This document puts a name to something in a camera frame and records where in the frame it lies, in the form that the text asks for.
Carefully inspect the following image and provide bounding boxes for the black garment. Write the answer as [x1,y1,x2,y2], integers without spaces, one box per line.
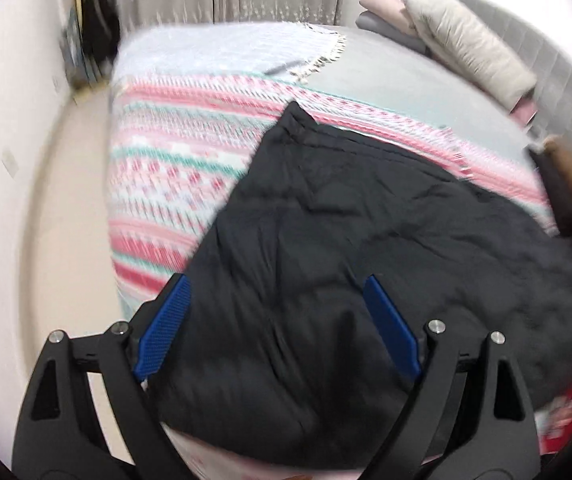
[528,147,572,241]

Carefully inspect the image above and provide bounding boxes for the black quilted jacket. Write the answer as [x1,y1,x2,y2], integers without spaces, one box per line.
[148,101,572,471]

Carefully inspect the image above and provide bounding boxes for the cream pillow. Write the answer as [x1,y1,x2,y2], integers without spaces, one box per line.
[403,0,538,106]

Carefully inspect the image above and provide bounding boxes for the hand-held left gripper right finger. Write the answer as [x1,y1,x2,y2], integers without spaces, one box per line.
[352,273,540,480]

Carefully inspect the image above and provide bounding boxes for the grey padded headboard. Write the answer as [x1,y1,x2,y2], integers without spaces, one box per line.
[418,0,572,171]

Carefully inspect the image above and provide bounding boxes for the black hanging clothes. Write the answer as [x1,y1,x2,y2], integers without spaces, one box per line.
[83,0,122,81]

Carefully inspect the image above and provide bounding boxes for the red green patterned blanket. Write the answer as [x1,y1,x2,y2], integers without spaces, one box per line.
[106,72,567,480]

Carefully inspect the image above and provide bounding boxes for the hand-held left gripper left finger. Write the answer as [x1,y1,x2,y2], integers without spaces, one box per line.
[12,272,195,480]

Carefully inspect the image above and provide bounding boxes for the grey blue bag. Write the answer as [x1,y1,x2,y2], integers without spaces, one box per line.
[62,15,92,88]

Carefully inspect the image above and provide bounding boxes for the white fringed blanket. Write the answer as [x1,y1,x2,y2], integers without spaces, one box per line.
[113,22,348,86]

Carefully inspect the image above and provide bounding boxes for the bed with grey sheet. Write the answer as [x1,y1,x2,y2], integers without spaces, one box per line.
[306,27,532,156]

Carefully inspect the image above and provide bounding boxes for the small pink cloth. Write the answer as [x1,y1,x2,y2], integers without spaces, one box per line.
[511,95,538,126]

